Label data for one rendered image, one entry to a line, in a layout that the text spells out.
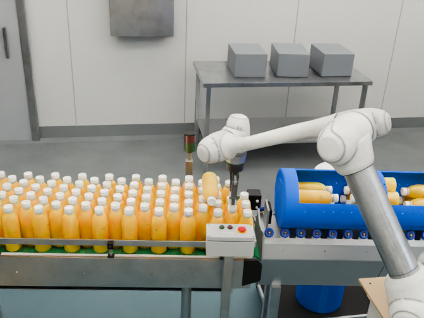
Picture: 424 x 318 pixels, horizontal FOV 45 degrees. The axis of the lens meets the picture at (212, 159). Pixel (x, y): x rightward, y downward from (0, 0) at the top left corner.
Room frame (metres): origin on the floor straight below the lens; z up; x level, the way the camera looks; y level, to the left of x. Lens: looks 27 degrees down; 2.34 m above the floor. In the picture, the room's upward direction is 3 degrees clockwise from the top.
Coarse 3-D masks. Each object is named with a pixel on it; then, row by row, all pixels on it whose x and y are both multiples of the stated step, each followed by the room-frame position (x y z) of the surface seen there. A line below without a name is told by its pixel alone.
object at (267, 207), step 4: (264, 204) 2.16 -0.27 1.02; (268, 204) 2.13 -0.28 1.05; (264, 208) 2.15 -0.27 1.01; (268, 208) 2.08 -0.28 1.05; (264, 212) 2.14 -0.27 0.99; (268, 212) 2.06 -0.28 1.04; (272, 212) 2.07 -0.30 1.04; (264, 216) 2.13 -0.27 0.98; (268, 216) 2.07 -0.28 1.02; (264, 220) 2.12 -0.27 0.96; (268, 220) 2.07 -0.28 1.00; (264, 224) 2.11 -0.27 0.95; (264, 228) 2.09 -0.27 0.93
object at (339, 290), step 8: (296, 288) 2.53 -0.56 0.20; (304, 288) 2.43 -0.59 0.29; (312, 288) 2.39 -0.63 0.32; (320, 288) 2.38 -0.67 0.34; (328, 288) 2.37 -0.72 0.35; (336, 288) 2.39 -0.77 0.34; (296, 296) 2.50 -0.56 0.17; (304, 296) 2.42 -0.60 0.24; (312, 296) 2.39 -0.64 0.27; (320, 296) 2.38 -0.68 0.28; (328, 296) 2.37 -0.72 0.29; (336, 296) 2.39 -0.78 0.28; (304, 304) 2.42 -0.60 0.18; (312, 304) 2.39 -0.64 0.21; (320, 304) 2.37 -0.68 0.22; (328, 304) 2.38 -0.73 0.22; (336, 304) 2.40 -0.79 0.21; (320, 312) 2.37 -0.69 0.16; (328, 312) 2.38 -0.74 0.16
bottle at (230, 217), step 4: (228, 212) 1.97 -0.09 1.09; (232, 212) 1.96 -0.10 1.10; (236, 212) 1.98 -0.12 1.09; (224, 216) 1.98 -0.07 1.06; (228, 216) 1.96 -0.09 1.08; (232, 216) 1.95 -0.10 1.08; (236, 216) 1.96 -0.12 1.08; (228, 220) 1.95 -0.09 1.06; (232, 220) 1.95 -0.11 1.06; (236, 220) 1.95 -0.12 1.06
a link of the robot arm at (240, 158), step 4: (244, 152) 1.95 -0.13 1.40; (236, 156) 1.94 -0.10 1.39; (240, 156) 1.94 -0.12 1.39; (244, 156) 1.95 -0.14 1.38; (228, 160) 1.95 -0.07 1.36; (232, 160) 1.94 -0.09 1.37; (236, 160) 1.94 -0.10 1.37; (240, 160) 1.94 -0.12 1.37; (244, 160) 1.96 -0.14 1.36; (232, 164) 1.95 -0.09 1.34; (236, 164) 1.94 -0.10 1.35
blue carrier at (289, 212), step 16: (288, 176) 2.08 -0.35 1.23; (304, 176) 2.25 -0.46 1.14; (320, 176) 2.25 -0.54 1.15; (336, 176) 2.25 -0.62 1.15; (384, 176) 2.26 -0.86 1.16; (400, 176) 2.27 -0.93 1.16; (416, 176) 2.27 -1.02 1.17; (288, 192) 2.01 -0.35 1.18; (336, 192) 2.26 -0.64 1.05; (400, 192) 2.28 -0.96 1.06; (288, 208) 1.98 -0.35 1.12; (304, 208) 1.98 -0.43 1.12; (320, 208) 1.99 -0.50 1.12; (336, 208) 1.99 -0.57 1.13; (352, 208) 2.00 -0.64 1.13; (400, 208) 2.01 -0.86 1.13; (416, 208) 2.01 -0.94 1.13; (288, 224) 1.99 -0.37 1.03; (304, 224) 2.00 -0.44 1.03; (320, 224) 2.00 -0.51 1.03; (336, 224) 2.00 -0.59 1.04; (352, 224) 2.00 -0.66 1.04; (400, 224) 2.01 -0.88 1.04; (416, 224) 2.02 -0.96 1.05
